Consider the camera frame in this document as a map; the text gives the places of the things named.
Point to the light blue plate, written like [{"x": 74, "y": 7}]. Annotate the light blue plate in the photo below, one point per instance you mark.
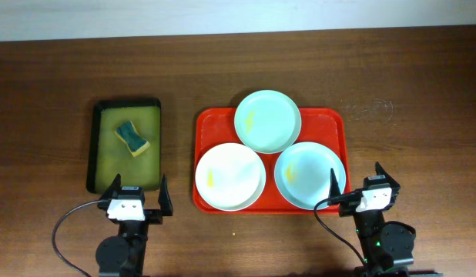
[{"x": 302, "y": 173}]

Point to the red plastic tray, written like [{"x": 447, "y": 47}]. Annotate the red plastic tray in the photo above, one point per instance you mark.
[{"x": 325, "y": 126}]

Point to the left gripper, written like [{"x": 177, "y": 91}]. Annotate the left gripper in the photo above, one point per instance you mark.
[{"x": 153, "y": 218}]

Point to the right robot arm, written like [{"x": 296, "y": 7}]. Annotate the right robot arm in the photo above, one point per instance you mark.
[{"x": 386, "y": 246}]

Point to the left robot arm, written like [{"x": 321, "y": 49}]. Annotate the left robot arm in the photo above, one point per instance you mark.
[{"x": 123, "y": 254}]

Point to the yellow green sponge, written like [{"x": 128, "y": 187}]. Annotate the yellow green sponge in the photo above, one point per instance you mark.
[{"x": 129, "y": 135}]

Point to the white plate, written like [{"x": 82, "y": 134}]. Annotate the white plate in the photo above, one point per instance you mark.
[{"x": 230, "y": 177}]

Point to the black tray with soapy water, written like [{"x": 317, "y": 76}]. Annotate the black tray with soapy water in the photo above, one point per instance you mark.
[{"x": 109, "y": 156}]

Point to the mint green plate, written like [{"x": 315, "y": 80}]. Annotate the mint green plate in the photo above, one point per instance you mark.
[{"x": 267, "y": 121}]

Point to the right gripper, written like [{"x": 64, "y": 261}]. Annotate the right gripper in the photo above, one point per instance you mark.
[{"x": 345, "y": 208}]

